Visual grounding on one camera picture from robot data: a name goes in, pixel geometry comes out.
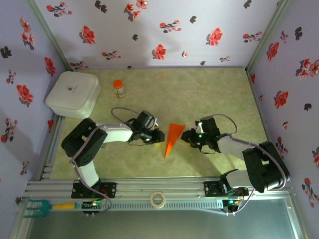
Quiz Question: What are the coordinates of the orange cloth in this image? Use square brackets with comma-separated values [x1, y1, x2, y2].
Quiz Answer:
[163, 123, 186, 159]

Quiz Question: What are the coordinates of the white square plastic container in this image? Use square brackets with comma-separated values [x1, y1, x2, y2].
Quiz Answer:
[45, 71, 102, 120]

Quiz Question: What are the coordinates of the orange-capped small bottle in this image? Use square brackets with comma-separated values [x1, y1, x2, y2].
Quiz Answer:
[113, 79, 126, 99]

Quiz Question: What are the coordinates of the white tape roll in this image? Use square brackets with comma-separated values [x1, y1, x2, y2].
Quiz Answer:
[150, 191, 166, 209]

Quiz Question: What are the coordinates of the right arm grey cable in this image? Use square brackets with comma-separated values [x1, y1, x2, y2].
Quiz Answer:
[211, 114, 292, 216]

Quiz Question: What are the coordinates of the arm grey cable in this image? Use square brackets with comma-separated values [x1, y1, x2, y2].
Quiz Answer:
[69, 107, 140, 215]
[211, 114, 292, 216]

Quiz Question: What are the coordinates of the aluminium rail frame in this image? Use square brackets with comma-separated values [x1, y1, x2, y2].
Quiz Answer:
[24, 177, 294, 200]

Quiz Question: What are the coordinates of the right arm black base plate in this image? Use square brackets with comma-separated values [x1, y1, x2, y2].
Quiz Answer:
[203, 181, 226, 197]

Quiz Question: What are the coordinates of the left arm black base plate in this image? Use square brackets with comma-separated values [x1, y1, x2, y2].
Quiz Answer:
[71, 181, 118, 199]

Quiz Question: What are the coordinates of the grey slotted cable duct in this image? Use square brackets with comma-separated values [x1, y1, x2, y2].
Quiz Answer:
[104, 200, 224, 212]

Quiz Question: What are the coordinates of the left arm grey cable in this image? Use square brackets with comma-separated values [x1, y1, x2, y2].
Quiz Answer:
[69, 107, 140, 215]

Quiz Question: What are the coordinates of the wide aluminium side rail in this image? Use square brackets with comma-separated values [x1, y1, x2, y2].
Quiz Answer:
[39, 115, 66, 180]

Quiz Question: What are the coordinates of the teal fork yellow handle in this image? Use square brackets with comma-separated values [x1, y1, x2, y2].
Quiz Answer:
[23, 198, 80, 219]

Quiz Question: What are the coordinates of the aluminium corner post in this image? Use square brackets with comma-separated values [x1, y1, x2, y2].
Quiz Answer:
[245, 0, 292, 73]
[23, 0, 73, 73]

